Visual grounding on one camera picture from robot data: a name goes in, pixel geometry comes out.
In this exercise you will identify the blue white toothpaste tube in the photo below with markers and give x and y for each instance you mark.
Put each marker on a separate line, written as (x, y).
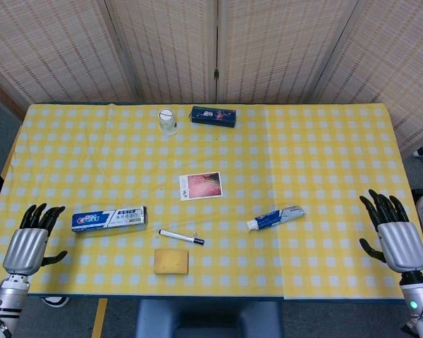
(271, 219)

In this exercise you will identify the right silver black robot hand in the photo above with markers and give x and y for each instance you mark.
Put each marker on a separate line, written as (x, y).
(402, 246)

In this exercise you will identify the red photo postcard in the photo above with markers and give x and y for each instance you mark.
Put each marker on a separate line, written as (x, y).
(202, 186)

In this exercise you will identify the black white marker pen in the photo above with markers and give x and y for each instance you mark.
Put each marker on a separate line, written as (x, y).
(178, 236)

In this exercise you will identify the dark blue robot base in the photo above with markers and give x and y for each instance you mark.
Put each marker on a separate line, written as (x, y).
(211, 318)

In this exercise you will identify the woven bamboo folding screen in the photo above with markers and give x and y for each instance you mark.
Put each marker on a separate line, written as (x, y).
(162, 53)

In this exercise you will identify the yellow floor tape line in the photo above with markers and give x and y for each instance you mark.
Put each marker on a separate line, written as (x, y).
(99, 318)

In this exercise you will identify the black screen hinge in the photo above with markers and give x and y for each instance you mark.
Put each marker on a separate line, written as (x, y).
(216, 74)

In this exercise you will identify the yellow sponge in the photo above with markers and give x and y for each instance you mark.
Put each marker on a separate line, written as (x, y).
(171, 261)

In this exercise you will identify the yellow white checkered tablecloth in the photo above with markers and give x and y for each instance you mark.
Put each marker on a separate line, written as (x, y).
(303, 158)

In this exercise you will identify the blue toothpaste box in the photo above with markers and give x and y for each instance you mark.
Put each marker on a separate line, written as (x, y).
(102, 220)

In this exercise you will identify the white black shoe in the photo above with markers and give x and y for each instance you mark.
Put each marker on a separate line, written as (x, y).
(56, 300)

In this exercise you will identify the dark blue printed box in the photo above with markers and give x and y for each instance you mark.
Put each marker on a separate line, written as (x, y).
(213, 116)

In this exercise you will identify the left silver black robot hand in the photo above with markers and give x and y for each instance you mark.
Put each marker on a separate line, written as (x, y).
(23, 250)

